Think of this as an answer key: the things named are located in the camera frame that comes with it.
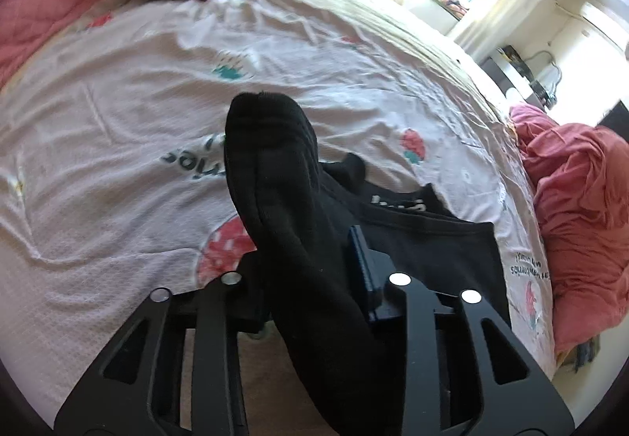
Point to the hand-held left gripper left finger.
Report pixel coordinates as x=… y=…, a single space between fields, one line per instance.
x=231 y=306

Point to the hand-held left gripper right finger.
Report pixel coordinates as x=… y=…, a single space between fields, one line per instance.
x=364 y=264

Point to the black shirt with orange patches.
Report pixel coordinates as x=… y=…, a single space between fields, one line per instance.
x=290 y=200

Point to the beige fluffy rug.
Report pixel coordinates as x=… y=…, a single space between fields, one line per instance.
x=260 y=382

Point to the crumpled pink blanket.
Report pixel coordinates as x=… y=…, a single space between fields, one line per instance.
x=580 y=220

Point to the printed pale bed sheet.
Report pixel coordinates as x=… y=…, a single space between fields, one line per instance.
x=147 y=87

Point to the dark cluttered desk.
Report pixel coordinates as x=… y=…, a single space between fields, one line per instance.
x=516 y=77

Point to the white cabinet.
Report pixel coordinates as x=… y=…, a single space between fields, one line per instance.
x=589 y=48

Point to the pink quilted pillow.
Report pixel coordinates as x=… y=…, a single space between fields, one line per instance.
x=39 y=13

